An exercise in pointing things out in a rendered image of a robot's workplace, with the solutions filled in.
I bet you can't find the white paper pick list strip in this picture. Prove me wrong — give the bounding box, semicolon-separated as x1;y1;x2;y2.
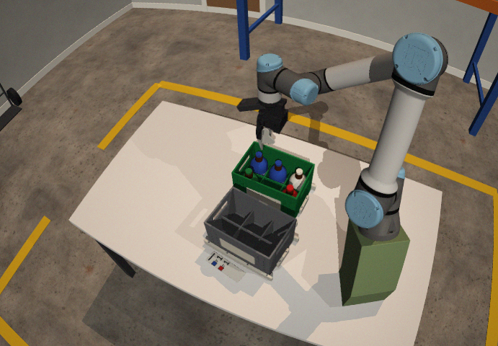
206;252;246;282

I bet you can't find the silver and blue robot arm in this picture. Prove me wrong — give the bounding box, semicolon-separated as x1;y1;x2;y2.
236;32;448;241

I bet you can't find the blue bottle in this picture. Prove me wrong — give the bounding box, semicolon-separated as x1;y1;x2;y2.
250;151;268;176
269;160;287;184

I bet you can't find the red bottle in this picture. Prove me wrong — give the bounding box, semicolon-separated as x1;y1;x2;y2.
282;185;298;197

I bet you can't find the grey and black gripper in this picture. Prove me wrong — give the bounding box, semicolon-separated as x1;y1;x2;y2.
256;98;288;150

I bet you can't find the green divided crate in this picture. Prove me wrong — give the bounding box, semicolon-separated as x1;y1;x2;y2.
231;141;312;218

